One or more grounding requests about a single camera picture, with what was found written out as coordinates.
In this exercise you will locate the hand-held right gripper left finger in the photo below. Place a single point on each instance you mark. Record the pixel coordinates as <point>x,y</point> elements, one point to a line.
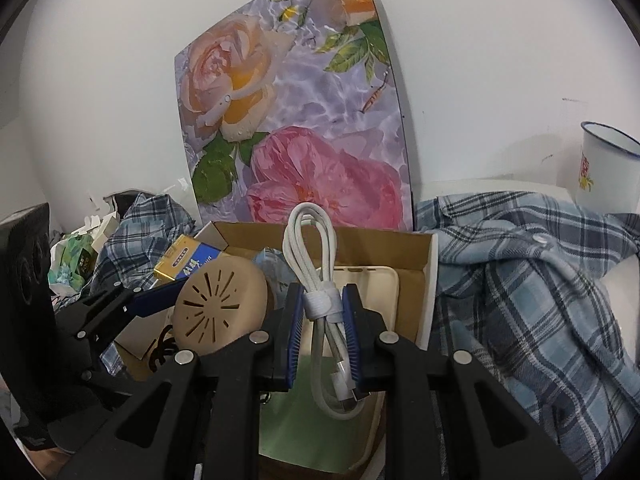
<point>295,340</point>

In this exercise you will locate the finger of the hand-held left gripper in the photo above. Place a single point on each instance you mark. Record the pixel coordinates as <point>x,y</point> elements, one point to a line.
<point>110,385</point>
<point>155,297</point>

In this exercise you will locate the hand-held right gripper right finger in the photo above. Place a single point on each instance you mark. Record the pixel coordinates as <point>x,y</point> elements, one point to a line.
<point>352,340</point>

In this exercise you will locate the yellow and blue cigarette pack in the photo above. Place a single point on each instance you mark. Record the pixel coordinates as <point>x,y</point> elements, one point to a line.
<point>185,260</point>

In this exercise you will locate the round beige vented disc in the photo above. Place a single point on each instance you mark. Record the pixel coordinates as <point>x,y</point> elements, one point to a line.
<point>220,300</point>

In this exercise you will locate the light blue plastic item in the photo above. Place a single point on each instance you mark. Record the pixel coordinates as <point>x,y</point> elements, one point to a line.
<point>270,265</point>

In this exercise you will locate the green snap pouch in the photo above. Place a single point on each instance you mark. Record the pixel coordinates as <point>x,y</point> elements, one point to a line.
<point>300,435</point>

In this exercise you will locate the cardboard box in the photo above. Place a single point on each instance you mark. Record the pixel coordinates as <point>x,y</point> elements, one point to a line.
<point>390,250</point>

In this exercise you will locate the cream phone case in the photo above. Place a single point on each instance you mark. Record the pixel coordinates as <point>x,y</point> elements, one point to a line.
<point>380,285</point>

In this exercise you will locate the small white carton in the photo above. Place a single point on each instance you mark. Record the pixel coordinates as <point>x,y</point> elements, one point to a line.
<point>106,230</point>

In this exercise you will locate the green tissue pack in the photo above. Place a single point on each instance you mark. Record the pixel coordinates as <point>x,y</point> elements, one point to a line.
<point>72,262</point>

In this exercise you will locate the blue plaid shirt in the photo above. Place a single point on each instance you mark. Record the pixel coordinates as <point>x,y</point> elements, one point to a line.
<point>500,285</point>

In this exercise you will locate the floral picture board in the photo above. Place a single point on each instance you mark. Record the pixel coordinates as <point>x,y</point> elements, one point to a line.
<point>300,110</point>

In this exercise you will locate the white enamel mug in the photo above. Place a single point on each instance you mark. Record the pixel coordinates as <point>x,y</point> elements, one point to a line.
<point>605,170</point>

